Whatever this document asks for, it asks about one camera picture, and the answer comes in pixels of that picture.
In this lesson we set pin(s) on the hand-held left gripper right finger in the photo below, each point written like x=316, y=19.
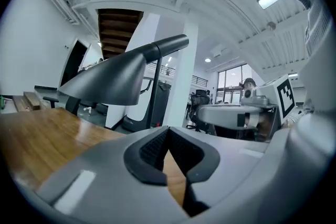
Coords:
x=225, y=165

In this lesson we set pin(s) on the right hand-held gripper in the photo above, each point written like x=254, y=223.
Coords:
x=273, y=94

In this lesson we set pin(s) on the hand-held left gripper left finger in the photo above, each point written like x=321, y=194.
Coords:
x=105, y=165

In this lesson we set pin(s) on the black desk lamp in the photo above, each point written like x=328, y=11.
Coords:
x=110, y=78

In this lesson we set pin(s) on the black mesh office chair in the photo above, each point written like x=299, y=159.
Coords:
x=199, y=107

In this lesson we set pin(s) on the large glass window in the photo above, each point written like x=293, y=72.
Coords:
x=232, y=84

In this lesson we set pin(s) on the round ceiling light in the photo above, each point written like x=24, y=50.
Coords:
x=207, y=60

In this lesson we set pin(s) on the black treadmill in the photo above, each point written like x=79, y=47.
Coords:
x=160, y=105

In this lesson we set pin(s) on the wooden table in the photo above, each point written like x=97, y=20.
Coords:
x=42, y=136

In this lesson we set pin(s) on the stack of wooden planks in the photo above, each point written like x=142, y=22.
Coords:
x=27, y=101

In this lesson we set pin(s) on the green object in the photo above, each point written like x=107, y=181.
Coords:
x=2, y=102

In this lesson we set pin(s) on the brown wooden staircase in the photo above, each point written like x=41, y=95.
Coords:
x=118, y=31

